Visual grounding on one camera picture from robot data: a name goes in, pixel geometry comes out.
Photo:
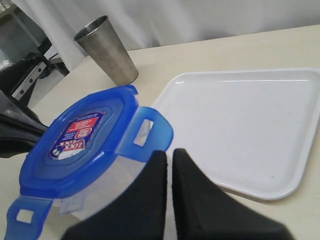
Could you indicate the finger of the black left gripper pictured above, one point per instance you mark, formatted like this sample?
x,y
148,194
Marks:
x,y
16,140
16,115

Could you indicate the white rectangular tray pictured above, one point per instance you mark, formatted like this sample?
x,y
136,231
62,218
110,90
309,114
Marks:
x,y
249,131

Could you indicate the white backdrop curtain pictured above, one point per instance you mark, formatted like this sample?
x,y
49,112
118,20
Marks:
x,y
144,24

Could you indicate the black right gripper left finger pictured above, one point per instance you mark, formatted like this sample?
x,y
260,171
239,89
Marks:
x,y
139,213

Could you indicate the metal frame rail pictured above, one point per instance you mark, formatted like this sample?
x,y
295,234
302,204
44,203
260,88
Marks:
x,y
26,54

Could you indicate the clear plastic container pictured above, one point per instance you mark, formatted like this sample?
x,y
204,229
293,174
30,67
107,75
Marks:
x,y
101,192

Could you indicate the stainless steel cup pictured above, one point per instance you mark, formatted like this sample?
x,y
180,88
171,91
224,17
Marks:
x,y
101,42

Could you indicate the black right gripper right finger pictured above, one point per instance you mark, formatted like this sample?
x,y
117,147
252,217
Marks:
x,y
202,211

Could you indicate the blue plastic lid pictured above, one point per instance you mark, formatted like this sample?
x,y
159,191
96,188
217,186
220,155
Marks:
x,y
77,148

